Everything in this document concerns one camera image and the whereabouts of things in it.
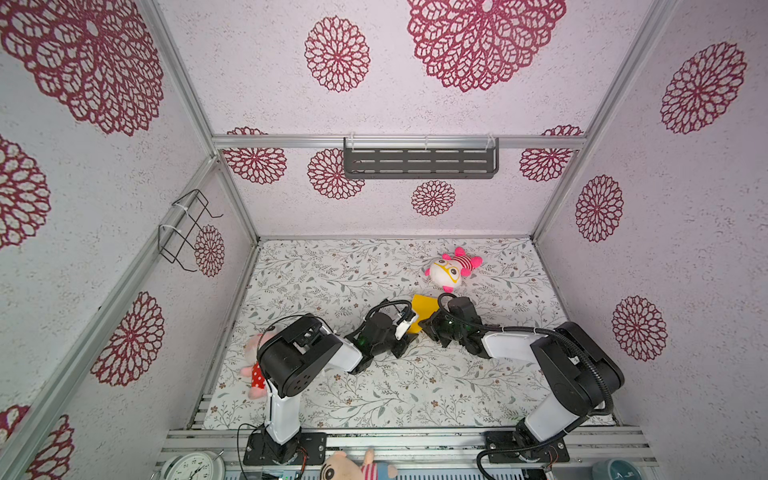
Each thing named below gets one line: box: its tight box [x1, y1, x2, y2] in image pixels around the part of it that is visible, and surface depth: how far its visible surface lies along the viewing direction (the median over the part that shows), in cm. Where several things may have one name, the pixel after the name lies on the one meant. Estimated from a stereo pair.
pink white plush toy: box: [424, 247, 484, 293], surface depth 105 cm
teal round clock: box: [592, 458, 643, 480], surface depth 69 cm
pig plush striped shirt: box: [320, 449, 398, 480], surface depth 67 cm
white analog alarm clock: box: [160, 451, 227, 480], surface depth 69 cm
